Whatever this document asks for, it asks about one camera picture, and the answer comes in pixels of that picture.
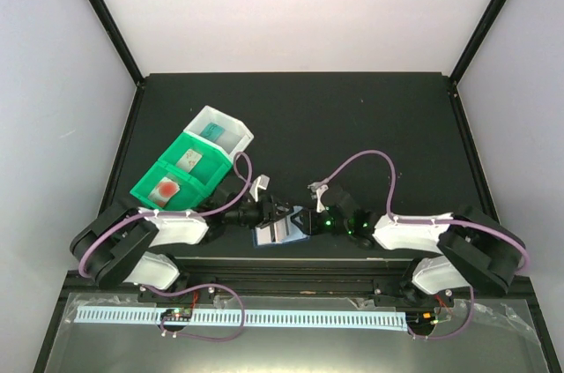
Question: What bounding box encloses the grey striped card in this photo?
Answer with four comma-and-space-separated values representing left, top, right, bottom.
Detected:
255, 217, 291, 246

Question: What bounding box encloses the navy blue card holder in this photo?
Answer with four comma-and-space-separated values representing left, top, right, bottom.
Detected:
253, 216, 309, 247

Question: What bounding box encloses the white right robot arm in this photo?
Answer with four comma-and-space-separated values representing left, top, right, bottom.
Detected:
290, 188, 527, 306

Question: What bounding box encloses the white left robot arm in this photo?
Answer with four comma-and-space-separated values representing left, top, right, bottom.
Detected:
70, 185, 294, 302

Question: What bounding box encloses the white red card in bin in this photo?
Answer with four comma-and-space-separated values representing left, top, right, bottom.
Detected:
148, 177, 180, 208

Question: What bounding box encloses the teal VIP card in bin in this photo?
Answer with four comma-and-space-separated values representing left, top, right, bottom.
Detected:
200, 123, 225, 142

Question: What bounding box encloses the green end storage bin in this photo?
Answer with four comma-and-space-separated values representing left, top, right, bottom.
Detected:
130, 161, 205, 211

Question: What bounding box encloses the green middle storage bin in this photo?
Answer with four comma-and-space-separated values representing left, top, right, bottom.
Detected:
159, 132, 232, 186

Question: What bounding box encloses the white storage bin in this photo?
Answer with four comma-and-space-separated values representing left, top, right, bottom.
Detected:
183, 106, 254, 163

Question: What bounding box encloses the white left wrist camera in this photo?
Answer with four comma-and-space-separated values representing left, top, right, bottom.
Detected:
249, 175, 270, 201

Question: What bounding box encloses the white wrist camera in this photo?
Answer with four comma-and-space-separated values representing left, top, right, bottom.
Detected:
249, 175, 270, 201
308, 181, 329, 213

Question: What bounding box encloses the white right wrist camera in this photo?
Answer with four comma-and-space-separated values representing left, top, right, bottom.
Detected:
308, 181, 329, 213

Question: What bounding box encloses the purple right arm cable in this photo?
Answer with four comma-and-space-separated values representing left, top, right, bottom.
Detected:
315, 149, 530, 341

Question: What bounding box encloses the white slotted cable duct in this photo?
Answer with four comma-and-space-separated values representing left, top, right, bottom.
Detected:
74, 306, 407, 332

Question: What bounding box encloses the black frame post left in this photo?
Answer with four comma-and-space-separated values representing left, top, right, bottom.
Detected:
88, 0, 145, 86

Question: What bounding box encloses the black frame post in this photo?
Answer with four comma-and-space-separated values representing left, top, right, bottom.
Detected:
449, 0, 508, 85
88, 0, 145, 86

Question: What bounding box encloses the black frame post right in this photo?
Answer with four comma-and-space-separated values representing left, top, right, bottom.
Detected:
449, 0, 508, 85

